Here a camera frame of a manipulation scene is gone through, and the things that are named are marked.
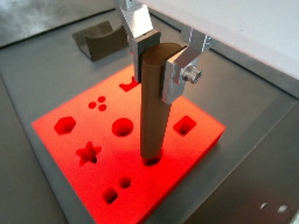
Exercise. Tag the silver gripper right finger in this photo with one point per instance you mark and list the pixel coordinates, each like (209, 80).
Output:
(180, 66)

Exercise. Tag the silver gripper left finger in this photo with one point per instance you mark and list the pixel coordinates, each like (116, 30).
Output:
(142, 35)

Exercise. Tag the brown oval rod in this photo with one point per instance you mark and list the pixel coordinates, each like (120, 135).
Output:
(155, 110)

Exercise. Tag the dark grey curved fixture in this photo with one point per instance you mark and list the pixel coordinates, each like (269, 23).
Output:
(99, 40)

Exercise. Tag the red foam shape-sorter block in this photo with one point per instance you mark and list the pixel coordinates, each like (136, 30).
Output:
(91, 136)

